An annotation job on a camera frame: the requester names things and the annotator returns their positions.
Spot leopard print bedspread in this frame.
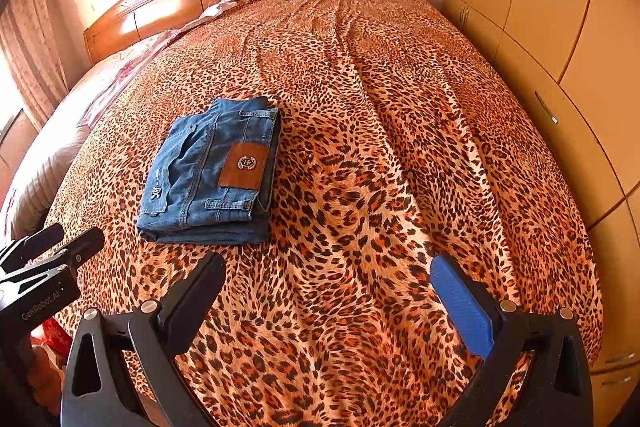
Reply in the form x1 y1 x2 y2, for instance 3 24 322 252
42 0 604 427

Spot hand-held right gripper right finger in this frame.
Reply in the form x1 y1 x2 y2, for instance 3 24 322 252
430 253 593 427

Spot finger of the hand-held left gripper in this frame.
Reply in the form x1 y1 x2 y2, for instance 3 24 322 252
0 223 66 269
10 227 106 280

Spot light wooden wardrobe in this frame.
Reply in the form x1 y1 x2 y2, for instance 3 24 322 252
442 0 640 408

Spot dark wooden headboard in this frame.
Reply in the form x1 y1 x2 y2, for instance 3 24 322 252
82 0 233 65

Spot red printed cloth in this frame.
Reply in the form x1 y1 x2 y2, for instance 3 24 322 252
31 317 73 358

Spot patterned window curtain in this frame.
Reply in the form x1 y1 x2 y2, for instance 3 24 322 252
0 0 71 130

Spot blue denim pants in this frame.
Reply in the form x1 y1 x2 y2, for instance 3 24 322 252
136 96 283 245

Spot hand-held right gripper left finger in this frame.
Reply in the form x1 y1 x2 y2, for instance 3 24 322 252
60 251 227 427

